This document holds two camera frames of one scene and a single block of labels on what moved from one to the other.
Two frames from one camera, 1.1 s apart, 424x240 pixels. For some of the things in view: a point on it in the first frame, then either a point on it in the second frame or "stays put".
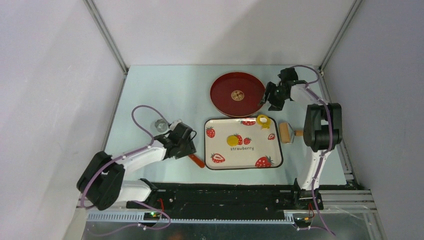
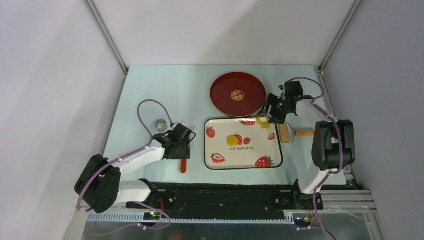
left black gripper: (190, 149) stays put
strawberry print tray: (257, 148) stays put
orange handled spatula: (199, 162) → (183, 166)
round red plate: (236, 94) stays put
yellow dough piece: (232, 140) stays put
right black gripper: (276, 106) → (277, 119)
